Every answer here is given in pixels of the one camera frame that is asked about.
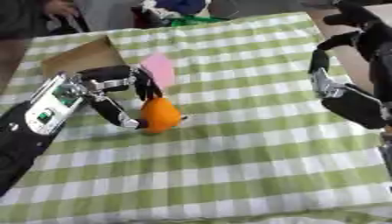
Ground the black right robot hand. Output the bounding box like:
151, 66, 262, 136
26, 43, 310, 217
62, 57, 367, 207
306, 0, 392, 130

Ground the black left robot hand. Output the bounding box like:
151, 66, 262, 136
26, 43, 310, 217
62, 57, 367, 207
73, 64, 165, 130

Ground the orange toy fruit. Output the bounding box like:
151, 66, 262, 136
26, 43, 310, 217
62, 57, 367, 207
139, 96, 184, 135

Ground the tan cardboard box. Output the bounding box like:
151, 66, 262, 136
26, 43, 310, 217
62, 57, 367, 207
39, 35, 128, 80

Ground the pink flat card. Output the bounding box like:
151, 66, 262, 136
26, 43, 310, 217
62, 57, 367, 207
139, 52, 178, 90

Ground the pile of colourful items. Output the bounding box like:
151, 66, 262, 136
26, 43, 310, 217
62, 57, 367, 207
129, 0, 230, 29

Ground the person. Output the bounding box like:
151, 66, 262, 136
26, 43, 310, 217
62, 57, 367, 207
0, 0, 91, 40

